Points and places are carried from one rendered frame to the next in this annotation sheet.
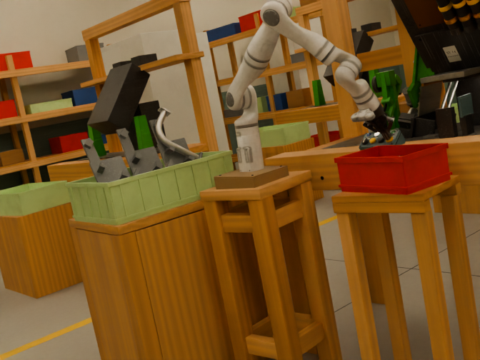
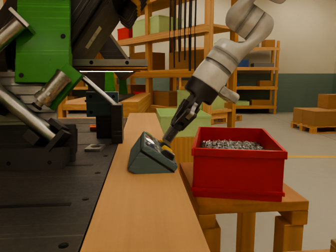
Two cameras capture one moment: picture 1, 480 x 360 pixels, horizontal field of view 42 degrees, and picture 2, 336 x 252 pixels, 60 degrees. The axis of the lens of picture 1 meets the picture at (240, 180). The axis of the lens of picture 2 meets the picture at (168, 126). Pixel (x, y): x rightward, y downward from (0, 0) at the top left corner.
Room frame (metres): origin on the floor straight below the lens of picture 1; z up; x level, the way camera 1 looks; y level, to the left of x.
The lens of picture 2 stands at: (2.78, -0.14, 1.08)
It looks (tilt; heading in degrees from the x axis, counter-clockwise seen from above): 9 degrees down; 220
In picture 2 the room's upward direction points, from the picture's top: straight up
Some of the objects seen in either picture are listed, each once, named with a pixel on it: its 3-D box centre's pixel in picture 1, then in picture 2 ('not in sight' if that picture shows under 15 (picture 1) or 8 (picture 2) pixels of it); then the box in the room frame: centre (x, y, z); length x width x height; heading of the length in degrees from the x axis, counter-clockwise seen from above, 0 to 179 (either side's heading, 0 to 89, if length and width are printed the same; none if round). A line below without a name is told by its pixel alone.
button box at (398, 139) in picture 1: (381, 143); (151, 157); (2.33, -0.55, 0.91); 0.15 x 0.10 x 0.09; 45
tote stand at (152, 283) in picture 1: (178, 286); not in sight; (2.76, 0.37, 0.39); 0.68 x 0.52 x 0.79; 125
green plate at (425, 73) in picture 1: (428, 63); (48, 38); (2.42, -0.80, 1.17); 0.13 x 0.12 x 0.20; 45
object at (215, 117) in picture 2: not in sight; (215, 112); (-3.74, -4.00, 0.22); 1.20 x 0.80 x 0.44; 169
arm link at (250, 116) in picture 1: (243, 107); not in sight; (2.43, -0.07, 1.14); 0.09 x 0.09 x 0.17; 31
